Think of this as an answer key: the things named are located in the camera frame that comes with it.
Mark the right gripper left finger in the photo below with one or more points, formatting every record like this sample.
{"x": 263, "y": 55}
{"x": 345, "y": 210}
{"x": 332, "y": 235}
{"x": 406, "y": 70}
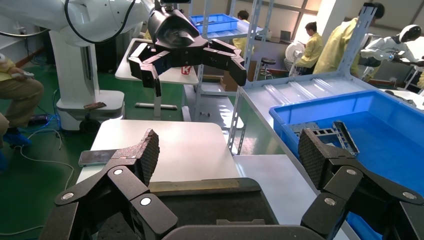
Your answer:
{"x": 126, "y": 185}

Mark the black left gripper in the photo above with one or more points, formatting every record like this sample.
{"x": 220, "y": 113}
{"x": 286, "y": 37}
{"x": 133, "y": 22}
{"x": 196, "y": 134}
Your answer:
{"x": 175, "y": 33}

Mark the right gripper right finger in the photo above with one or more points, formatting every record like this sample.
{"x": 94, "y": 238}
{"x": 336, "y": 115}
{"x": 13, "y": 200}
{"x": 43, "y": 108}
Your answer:
{"x": 348, "y": 185}

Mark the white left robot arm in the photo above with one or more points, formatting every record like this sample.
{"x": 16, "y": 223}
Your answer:
{"x": 99, "y": 20}

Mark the long dark metal channel part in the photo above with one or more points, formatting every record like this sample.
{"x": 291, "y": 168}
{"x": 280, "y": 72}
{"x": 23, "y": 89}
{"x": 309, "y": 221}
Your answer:
{"x": 346, "y": 136}

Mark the black flat container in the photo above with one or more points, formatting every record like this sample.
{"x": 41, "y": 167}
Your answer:
{"x": 215, "y": 205}

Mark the red box with K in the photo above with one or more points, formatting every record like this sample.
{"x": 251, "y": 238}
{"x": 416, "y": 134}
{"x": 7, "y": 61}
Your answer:
{"x": 186, "y": 70}

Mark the dark flat phone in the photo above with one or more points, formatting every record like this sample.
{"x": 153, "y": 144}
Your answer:
{"x": 96, "y": 157}

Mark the brown cardboard box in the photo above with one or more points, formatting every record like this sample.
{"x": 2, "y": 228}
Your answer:
{"x": 228, "y": 82}

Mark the grey metal storage rack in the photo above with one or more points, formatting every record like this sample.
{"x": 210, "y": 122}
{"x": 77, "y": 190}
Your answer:
{"x": 212, "y": 106}

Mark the small blue plastic bin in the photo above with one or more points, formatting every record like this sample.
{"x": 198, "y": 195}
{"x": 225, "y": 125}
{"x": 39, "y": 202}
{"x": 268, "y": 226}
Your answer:
{"x": 215, "y": 23}

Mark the white office table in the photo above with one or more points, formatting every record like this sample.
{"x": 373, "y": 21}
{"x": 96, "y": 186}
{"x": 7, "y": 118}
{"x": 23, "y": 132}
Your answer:
{"x": 129, "y": 71}

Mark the person in yellow coat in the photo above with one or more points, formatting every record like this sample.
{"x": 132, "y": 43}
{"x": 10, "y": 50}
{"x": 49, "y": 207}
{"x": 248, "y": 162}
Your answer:
{"x": 313, "y": 49}
{"x": 243, "y": 41}
{"x": 334, "y": 49}

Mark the large blue plastic bin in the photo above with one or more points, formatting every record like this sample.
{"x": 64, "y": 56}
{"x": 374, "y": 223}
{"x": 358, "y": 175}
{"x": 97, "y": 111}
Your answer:
{"x": 381, "y": 132}

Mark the black round stool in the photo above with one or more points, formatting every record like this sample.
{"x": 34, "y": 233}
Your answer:
{"x": 267, "y": 61}

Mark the dark brown flat device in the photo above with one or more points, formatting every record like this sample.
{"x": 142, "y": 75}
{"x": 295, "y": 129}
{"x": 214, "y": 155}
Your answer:
{"x": 95, "y": 106}

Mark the grey laptop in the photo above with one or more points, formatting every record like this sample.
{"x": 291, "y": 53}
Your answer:
{"x": 285, "y": 35}

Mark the white standing fan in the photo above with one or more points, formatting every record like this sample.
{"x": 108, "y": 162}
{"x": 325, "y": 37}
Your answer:
{"x": 293, "y": 51}

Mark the black power box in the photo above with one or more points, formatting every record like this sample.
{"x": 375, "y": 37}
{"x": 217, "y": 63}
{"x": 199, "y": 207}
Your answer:
{"x": 39, "y": 119}

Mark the white robot column with base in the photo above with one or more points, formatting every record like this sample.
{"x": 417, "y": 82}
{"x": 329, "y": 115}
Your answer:
{"x": 74, "y": 66}

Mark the person with blue shoe covers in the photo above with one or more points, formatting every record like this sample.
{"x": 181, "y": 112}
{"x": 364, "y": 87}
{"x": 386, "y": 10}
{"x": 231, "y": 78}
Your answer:
{"x": 23, "y": 96}

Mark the white humanoid robot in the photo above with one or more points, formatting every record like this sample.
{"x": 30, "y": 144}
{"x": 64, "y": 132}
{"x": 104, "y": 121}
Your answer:
{"x": 384, "y": 46}

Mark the white handheld controller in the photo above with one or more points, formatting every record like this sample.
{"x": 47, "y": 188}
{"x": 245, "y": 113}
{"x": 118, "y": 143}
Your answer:
{"x": 24, "y": 75}

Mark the dark ladder-shaped metal frame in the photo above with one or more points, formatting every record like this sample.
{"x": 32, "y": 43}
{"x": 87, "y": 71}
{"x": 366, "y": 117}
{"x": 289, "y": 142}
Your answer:
{"x": 318, "y": 132}

